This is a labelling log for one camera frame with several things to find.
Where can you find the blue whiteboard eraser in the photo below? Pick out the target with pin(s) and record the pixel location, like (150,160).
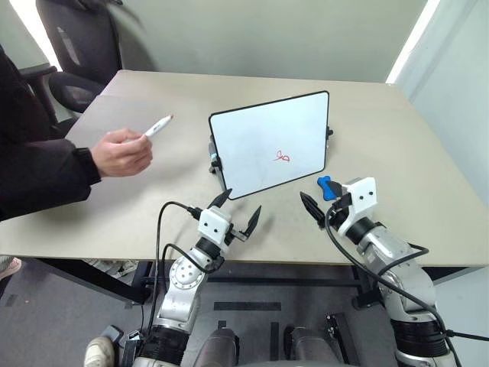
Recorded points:
(324,187)

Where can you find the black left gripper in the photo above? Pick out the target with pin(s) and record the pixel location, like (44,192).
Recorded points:
(235,236)

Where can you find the black office chair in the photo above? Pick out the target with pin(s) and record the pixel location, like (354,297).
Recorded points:
(84,42)

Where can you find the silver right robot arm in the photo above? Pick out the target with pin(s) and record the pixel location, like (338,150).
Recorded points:
(405,275)

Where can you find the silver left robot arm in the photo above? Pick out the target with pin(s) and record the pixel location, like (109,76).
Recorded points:
(183,279)

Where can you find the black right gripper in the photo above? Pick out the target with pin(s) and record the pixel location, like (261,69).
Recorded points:
(337,216)

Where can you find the grey floor pedal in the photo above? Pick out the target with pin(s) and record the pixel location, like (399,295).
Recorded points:
(112,334)

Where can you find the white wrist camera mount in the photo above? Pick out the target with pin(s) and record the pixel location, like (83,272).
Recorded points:
(363,195)
(214,223)

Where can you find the white sneaker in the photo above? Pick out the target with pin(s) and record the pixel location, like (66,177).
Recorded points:
(98,351)

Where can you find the black metal table frame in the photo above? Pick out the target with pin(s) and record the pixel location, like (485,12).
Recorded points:
(95,281)

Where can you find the white marker with red tip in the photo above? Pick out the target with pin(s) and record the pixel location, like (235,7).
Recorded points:
(158,125)

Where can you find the black flat floor plate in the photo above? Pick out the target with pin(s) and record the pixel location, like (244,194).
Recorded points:
(342,336)

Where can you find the black-framed whiteboard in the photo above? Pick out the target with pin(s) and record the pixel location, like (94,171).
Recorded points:
(267,134)

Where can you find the person's bare hand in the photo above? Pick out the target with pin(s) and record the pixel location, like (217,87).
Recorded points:
(122,153)

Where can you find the dark grey rounded shape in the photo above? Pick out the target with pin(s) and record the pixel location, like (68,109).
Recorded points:
(311,348)
(219,349)

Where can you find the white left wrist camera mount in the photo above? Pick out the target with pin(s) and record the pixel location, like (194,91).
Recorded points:
(214,223)

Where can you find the person's black-sleeved forearm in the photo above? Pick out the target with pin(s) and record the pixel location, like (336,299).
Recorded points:
(34,172)

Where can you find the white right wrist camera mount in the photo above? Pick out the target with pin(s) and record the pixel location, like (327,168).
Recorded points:
(363,195)

